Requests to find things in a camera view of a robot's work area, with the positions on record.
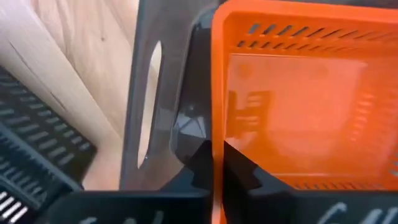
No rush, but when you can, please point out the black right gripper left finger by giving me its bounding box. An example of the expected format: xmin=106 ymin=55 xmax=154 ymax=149
xmin=46 ymin=139 xmax=214 ymax=224

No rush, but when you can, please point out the orange slotted plastic basket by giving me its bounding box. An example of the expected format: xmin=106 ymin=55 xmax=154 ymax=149
xmin=210 ymin=0 xmax=398 ymax=224

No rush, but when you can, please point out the grey plastic basket with handle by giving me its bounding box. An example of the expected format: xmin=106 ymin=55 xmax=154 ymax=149
xmin=119 ymin=0 xmax=220 ymax=191

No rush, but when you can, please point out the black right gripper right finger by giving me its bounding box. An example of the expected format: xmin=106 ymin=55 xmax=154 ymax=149
xmin=223 ymin=141 xmax=398 ymax=224

